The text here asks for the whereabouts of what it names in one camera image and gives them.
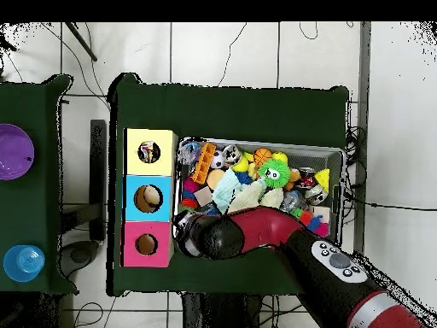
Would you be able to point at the mint green waffle cloth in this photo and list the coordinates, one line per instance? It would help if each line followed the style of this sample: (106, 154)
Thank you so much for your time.
(224, 195)

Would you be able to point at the cream waffle cloth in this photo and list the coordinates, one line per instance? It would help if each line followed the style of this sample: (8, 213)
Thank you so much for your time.
(249, 197)

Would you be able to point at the green spiky ball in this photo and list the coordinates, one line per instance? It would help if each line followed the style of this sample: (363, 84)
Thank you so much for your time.
(273, 172)

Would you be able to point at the white colourful spotted cloth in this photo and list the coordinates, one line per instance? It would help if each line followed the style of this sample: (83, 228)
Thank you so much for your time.
(148, 152)

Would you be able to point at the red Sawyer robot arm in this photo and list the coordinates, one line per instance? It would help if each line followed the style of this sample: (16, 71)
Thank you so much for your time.
(273, 229)

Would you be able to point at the wooden three-hole box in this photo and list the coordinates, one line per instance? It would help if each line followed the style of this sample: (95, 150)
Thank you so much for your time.
(150, 174)

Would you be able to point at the clear mesh bin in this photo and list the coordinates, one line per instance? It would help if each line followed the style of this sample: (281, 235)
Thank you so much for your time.
(334, 157)

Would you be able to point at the round wooden disc toy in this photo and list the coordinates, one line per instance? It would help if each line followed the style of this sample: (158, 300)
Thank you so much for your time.
(216, 179)

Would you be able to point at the plain wooden cube block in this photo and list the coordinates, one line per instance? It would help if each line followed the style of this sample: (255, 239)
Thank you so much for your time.
(203, 196)

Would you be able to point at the small soccer ball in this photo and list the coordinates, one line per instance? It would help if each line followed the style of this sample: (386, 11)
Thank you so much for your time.
(217, 159)

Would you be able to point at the orange plastic gear toy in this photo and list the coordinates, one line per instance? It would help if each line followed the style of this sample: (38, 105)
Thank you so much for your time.
(203, 162)

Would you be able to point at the silver drink can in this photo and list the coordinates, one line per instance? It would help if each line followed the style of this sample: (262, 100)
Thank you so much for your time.
(232, 154)

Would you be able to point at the small orange basketball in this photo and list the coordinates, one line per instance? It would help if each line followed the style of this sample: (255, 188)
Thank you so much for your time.
(262, 156)

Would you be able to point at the yellow wedge block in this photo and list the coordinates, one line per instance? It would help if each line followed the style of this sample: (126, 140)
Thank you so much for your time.
(323, 179)

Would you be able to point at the black panel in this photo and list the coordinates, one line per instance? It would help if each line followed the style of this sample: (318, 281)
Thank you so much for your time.
(98, 178)

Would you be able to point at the green side table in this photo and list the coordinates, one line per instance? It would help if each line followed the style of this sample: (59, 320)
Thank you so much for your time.
(41, 205)

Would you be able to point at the black rod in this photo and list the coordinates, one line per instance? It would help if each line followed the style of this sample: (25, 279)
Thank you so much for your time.
(82, 42)

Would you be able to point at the purple bowl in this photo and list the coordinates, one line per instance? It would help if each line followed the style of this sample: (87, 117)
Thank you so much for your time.
(13, 152)

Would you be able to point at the blue bowl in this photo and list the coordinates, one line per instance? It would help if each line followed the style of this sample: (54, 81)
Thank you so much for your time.
(24, 263)

